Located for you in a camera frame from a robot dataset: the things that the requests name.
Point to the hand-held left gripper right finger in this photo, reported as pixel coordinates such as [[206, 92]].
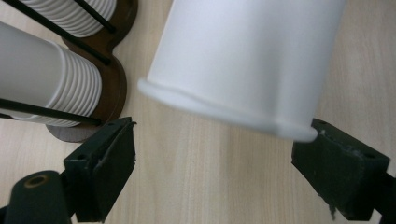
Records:
[[339, 174]]

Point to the short stack of white cups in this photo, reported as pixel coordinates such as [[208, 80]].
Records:
[[31, 68]]

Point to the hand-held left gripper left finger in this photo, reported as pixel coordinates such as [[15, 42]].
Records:
[[99, 168]]

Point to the white paper cup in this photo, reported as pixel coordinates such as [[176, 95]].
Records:
[[243, 62]]

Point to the tall stack of white cups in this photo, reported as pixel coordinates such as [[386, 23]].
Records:
[[71, 15]]

